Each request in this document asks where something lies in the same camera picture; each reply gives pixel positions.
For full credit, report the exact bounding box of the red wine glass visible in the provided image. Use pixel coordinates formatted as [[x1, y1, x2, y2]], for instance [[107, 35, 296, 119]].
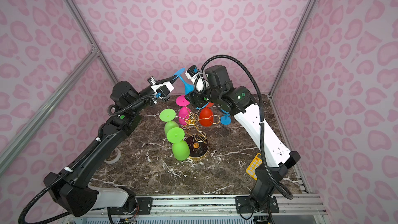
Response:
[[199, 105, 214, 127]]

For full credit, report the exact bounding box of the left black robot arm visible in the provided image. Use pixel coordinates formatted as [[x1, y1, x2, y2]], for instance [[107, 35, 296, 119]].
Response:
[[44, 75, 178, 217]]

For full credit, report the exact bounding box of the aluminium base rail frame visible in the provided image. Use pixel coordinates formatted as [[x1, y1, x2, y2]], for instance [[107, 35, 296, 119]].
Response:
[[62, 194, 330, 224]]

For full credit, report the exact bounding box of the clear tape roll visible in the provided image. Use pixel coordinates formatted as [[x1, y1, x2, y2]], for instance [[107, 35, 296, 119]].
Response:
[[104, 148, 121, 164]]

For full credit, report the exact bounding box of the blue wine glass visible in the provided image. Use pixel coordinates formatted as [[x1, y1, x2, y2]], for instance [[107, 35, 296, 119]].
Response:
[[219, 109, 232, 125], [174, 68, 194, 95]]

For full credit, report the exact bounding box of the aluminium enclosure frame strut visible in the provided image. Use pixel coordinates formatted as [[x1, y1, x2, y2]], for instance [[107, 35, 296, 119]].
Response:
[[1, 0, 118, 175]]

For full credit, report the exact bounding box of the right black corrugated cable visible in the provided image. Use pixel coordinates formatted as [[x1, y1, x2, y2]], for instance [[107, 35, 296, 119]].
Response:
[[193, 54, 294, 200]]

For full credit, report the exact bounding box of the gold wire wine glass rack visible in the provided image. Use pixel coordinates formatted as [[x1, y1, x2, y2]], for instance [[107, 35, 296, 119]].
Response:
[[177, 112, 221, 160]]

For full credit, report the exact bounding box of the yellow calculator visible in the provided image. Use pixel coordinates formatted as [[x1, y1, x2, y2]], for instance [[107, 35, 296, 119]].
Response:
[[246, 153, 262, 180]]

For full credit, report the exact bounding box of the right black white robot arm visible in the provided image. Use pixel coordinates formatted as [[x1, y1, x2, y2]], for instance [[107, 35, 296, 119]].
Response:
[[186, 65, 301, 213]]

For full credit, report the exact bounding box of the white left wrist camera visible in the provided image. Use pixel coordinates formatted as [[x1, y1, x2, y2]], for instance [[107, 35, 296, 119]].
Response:
[[147, 75, 177, 99]]

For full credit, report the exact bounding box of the lime green wine glass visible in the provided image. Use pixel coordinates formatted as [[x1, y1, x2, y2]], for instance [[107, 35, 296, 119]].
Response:
[[166, 127, 190, 161], [160, 108, 179, 135]]

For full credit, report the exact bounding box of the black corrugated cable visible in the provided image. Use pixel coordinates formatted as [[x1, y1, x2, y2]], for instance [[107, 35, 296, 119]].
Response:
[[193, 54, 294, 200], [18, 94, 156, 224]]

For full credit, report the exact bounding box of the left black corrugated cable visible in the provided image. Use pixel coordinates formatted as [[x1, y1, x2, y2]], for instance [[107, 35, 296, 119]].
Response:
[[18, 94, 156, 224]]

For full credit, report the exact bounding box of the magenta wine glass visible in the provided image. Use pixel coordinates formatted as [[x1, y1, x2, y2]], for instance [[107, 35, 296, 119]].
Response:
[[176, 95, 191, 126]]

